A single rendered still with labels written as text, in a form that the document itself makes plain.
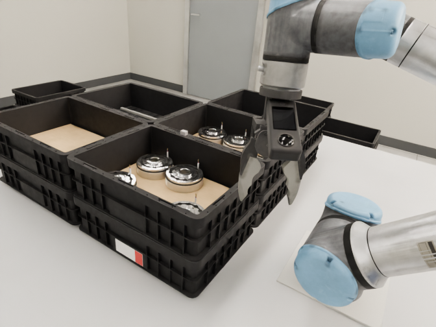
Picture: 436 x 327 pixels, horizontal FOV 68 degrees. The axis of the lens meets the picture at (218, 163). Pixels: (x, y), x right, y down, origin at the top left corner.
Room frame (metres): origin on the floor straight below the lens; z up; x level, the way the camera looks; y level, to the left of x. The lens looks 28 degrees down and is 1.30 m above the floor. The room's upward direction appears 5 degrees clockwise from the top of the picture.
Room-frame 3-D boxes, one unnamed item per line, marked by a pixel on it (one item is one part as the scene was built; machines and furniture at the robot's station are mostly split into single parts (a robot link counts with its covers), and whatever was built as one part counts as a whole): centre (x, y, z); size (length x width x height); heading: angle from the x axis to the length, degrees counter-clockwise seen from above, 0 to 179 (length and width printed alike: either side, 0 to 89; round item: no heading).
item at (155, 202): (0.70, 0.12, 0.92); 0.40 x 0.30 x 0.02; 60
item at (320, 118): (1.22, -0.18, 0.92); 0.40 x 0.30 x 0.02; 60
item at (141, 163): (0.81, 0.18, 0.86); 0.10 x 0.10 x 0.01
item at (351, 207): (0.58, -0.30, 0.87); 0.13 x 0.12 x 0.14; 149
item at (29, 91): (2.27, 1.27, 0.37); 0.40 x 0.30 x 0.45; 151
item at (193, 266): (0.70, 0.12, 0.76); 0.40 x 0.30 x 0.12; 60
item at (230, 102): (1.22, -0.18, 0.87); 0.40 x 0.30 x 0.11; 60
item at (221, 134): (1.07, 0.03, 0.86); 0.10 x 0.10 x 0.01
